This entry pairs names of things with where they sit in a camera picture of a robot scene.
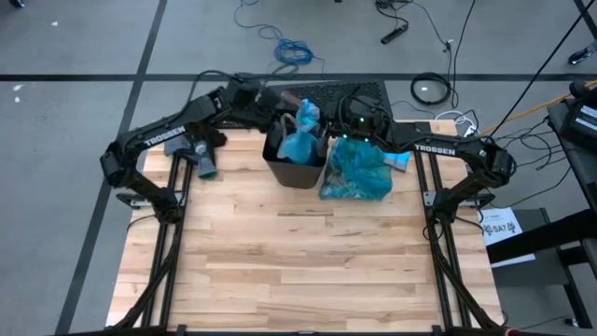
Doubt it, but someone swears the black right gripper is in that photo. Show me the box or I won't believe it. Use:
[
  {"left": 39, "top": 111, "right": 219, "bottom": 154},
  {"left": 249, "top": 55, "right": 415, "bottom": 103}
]
[{"left": 316, "top": 91, "right": 394, "bottom": 159}]

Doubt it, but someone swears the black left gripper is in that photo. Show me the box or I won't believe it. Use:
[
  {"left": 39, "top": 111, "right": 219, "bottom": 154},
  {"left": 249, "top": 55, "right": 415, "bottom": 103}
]
[{"left": 226, "top": 77, "right": 286, "bottom": 150}]

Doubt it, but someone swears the fresh light blue trash bag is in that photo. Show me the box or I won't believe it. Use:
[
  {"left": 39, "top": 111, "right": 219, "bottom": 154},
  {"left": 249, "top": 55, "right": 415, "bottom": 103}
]
[{"left": 276, "top": 98, "right": 323, "bottom": 167}]

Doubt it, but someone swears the black trash bin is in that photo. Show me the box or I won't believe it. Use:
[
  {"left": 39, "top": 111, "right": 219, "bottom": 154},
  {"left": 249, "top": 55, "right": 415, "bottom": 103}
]
[{"left": 261, "top": 116, "right": 330, "bottom": 190}]

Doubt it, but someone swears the teal trash bag with trash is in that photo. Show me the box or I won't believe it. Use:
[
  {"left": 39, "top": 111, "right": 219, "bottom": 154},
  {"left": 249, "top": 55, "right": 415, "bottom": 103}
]
[{"left": 318, "top": 137, "right": 395, "bottom": 203}]

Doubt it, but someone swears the roll of blue trash bags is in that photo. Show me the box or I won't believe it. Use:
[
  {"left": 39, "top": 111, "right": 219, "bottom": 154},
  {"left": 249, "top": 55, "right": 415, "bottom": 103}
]
[{"left": 382, "top": 150, "right": 412, "bottom": 174}]

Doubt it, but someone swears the grey cone with green rim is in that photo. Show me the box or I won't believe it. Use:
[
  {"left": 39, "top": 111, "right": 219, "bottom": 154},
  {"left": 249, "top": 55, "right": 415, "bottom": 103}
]
[{"left": 194, "top": 141, "right": 219, "bottom": 181}]

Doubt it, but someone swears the grey cloth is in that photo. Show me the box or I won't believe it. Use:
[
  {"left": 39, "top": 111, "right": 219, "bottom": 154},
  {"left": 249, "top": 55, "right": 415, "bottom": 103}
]
[{"left": 162, "top": 135, "right": 193, "bottom": 158}]

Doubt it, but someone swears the black power strip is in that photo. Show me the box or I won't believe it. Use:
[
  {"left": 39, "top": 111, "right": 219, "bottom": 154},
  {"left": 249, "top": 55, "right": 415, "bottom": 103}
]
[{"left": 380, "top": 23, "right": 410, "bottom": 46}]

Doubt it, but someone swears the white power strip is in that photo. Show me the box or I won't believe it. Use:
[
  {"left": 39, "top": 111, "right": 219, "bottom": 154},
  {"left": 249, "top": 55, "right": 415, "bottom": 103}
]
[{"left": 459, "top": 121, "right": 478, "bottom": 147}]

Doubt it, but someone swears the white printed paper sheet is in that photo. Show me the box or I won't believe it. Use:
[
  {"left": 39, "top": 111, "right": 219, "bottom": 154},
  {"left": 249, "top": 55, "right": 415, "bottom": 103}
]
[{"left": 479, "top": 207, "right": 536, "bottom": 268}]

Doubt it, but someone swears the black metal stand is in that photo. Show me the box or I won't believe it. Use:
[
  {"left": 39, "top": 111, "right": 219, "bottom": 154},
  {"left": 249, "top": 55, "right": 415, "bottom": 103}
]
[{"left": 487, "top": 209, "right": 597, "bottom": 330}]

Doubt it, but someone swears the black box with white label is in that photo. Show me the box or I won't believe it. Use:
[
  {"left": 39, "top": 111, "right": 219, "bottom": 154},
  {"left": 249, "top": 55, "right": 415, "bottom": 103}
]
[{"left": 559, "top": 100, "right": 597, "bottom": 146}]

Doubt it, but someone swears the dark side desk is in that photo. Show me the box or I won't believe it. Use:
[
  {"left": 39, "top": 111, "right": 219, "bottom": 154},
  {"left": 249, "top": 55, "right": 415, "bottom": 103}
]
[{"left": 545, "top": 78, "right": 597, "bottom": 211}]

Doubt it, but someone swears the blue coiled cable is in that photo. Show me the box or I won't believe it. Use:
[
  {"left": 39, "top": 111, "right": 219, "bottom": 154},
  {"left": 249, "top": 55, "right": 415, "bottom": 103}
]
[{"left": 232, "top": 0, "right": 326, "bottom": 78}]

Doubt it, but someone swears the black coiled cable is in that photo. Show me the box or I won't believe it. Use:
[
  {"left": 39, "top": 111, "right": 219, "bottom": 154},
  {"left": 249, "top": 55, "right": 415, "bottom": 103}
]
[{"left": 410, "top": 72, "right": 452, "bottom": 106}]

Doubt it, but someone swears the yellow cable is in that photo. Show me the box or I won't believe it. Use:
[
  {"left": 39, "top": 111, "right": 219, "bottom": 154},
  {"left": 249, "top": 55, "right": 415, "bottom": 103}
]
[{"left": 479, "top": 78, "right": 597, "bottom": 136}]

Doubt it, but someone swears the black diagonal cable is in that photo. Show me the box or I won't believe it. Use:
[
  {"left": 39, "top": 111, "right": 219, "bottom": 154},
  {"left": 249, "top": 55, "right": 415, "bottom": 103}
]
[{"left": 475, "top": 0, "right": 597, "bottom": 150}]

